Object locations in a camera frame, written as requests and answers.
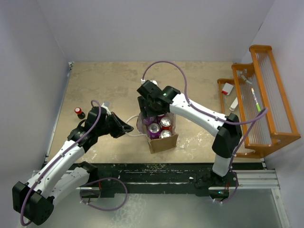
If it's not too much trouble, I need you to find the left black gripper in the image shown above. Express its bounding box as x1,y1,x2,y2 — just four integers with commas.
96,112,133,138

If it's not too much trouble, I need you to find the purple Fanta can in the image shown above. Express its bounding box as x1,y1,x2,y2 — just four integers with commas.
148,123,161,140
142,116,156,126

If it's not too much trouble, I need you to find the red coke can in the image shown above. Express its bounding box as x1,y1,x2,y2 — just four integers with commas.
159,130,172,139
160,117,171,131

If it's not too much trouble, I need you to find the brown canvas bag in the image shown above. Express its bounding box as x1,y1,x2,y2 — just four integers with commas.
127,113,179,154

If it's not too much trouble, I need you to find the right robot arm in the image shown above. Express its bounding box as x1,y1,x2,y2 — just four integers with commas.
137,80,242,186

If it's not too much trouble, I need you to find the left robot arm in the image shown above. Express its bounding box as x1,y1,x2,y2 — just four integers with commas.
12,106,134,226

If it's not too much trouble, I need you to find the small red-capped dark bottle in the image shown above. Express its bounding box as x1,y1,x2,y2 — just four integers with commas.
74,107,86,119

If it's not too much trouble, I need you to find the red and white box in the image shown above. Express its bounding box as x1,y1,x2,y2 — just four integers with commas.
221,83,234,95

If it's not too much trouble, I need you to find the orange wooden tiered rack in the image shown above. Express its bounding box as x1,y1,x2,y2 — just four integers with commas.
217,45,301,159

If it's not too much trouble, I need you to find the green tipped pen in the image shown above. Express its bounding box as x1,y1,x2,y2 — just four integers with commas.
251,88,261,112

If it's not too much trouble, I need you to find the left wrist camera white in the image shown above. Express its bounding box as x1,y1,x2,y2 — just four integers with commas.
101,101,111,115

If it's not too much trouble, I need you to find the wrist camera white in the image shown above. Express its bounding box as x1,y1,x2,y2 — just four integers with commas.
141,79,158,86
101,101,111,115

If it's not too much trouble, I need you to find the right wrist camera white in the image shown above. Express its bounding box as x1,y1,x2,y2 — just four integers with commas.
141,79,158,86

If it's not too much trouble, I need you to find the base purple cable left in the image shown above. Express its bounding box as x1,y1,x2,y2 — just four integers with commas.
79,177,128,211

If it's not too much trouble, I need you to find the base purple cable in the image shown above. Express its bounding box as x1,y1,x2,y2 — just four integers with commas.
79,177,128,211
209,171,240,205

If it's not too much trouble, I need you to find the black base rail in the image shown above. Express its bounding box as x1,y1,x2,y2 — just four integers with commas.
69,161,264,198

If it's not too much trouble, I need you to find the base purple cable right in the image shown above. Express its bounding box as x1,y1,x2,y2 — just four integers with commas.
209,171,240,205

